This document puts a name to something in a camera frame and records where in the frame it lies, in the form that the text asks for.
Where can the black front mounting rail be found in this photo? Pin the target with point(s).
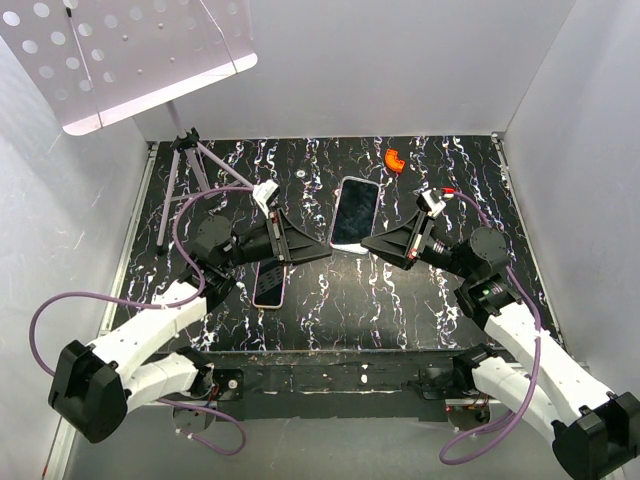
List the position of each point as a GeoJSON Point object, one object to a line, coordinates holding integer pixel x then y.
{"type": "Point", "coordinates": [341, 384]}

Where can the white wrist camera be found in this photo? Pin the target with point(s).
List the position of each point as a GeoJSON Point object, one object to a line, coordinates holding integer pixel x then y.
{"type": "Point", "coordinates": [432, 202]}
{"type": "Point", "coordinates": [265, 195]}

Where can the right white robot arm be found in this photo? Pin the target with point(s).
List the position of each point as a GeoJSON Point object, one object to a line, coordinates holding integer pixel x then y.
{"type": "Point", "coordinates": [593, 432]}

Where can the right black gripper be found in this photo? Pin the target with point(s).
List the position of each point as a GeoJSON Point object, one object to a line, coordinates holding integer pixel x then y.
{"type": "Point", "coordinates": [403, 244]}

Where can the orange curved plastic part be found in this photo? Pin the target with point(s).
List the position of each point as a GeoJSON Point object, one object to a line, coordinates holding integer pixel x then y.
{"type": "Point", "coordinates": [393, 162]}

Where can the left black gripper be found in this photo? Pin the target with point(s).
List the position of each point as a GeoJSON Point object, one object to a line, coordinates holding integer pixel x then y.
{"type": "Point", "coordinates": [291, 245]}

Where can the perforated white music stand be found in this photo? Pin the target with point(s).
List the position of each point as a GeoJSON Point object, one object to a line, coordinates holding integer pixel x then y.
{"type": "Point", "coordinates": [74, 74]}

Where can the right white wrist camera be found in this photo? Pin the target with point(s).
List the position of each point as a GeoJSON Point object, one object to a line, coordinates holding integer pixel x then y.
{"type": "Point", "coordinates": [432, 202]}

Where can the phone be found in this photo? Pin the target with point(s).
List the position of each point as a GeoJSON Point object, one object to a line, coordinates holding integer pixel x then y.
{"type": "Point", "coordinates": [269, 285]}
{"type": "Point", "coordinates": [355, 214]}

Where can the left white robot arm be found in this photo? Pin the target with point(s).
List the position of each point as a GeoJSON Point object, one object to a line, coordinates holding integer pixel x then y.
{"type": "Point", "coordinates": [95, 386]}

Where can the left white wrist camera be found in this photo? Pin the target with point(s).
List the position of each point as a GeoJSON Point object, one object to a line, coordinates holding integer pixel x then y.
{"type": "Point", "coordinates": [265, 195]}

